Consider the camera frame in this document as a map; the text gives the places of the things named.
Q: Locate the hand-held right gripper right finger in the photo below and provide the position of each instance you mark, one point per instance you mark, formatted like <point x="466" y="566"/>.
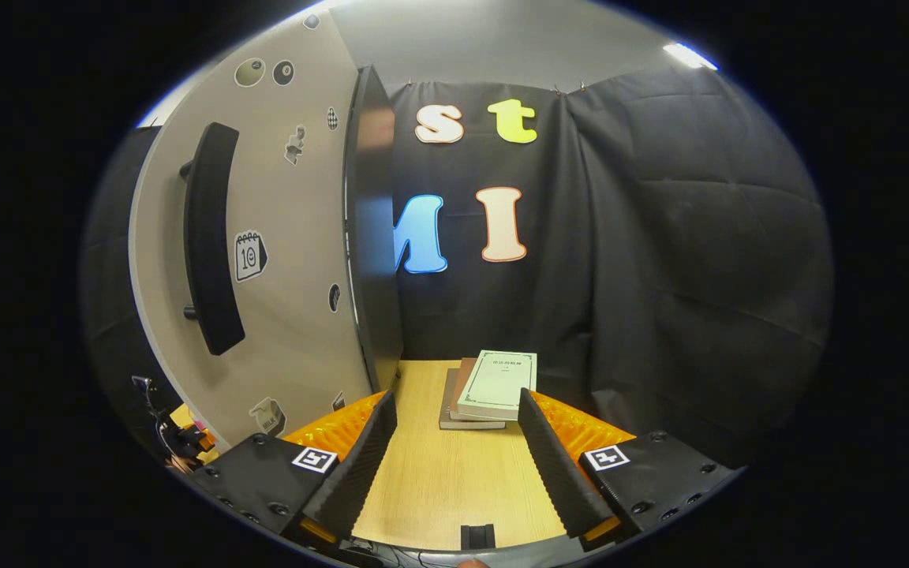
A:
<point x="553" y="465"/>

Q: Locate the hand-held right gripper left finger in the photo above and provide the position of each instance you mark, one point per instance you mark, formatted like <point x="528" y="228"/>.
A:
<point x="368" y="465"/>

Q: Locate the light grey cabinet door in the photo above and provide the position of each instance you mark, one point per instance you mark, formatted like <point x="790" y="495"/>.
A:
<point x="289" y="276"/>

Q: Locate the grey book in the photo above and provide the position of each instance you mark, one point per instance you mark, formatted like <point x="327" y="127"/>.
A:
<point x="470" y="426"/>

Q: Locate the green book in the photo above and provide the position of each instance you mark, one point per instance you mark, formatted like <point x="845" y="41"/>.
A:
<point x="498" y="383"/>

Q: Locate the black backdrop cloth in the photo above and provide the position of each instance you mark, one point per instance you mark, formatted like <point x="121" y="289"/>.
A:
<point x="699" y="276"/>

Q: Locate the narrow ceiling light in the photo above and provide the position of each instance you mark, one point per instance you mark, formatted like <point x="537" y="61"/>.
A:
<point x="689" y="55"/>

